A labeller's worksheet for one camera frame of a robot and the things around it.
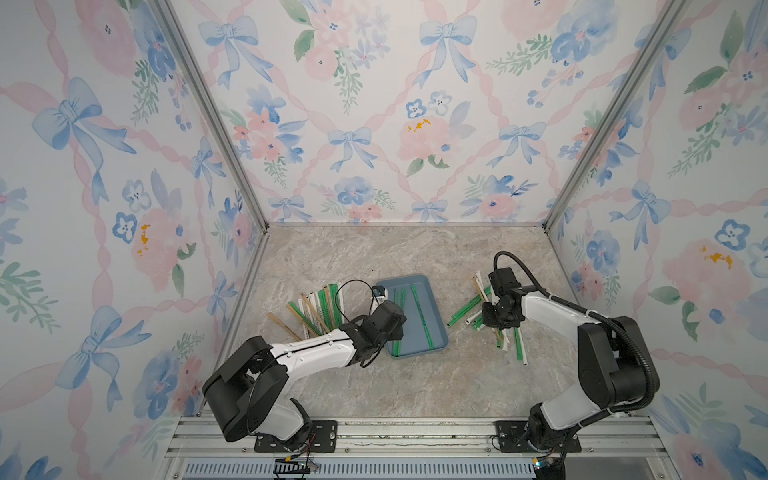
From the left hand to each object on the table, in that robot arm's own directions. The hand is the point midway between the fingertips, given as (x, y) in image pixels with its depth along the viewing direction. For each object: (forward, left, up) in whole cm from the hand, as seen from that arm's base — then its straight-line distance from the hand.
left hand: (398, 318), depth 87 cm
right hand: (+3, -30, -6) cm, 30 cm away
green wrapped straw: (+3, +29, -7) cm, 30 cm away
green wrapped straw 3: (-6, -36, -7) cm, 37 cm away
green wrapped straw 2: (+3, +20, -8) cm, 21 cm away
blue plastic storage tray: (-4, -5, -7) cm, 9 cm away
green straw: (+3, -8, -7) cm, 11 cm away
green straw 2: (-5, 0, -5) cm, 8 cm away
